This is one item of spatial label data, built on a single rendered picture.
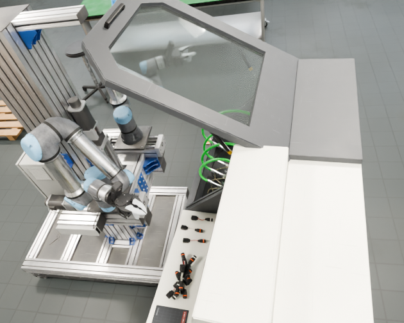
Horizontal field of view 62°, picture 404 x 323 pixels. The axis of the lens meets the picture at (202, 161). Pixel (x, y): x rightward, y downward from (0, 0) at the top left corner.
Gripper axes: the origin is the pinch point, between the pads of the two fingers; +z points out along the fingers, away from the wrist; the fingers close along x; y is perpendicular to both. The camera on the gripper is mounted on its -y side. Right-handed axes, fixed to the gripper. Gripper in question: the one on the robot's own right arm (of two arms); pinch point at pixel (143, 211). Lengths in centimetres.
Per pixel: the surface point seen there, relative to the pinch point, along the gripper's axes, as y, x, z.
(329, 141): -13, -62, 52
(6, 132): 128, -69, -337
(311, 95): -16, -86, 34
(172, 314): 50, 13, 17
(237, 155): -14.3, -34.4, 24.2
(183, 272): 43.1, -3.9, 10.9
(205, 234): 44, -28, 7
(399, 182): 119, -202, 85
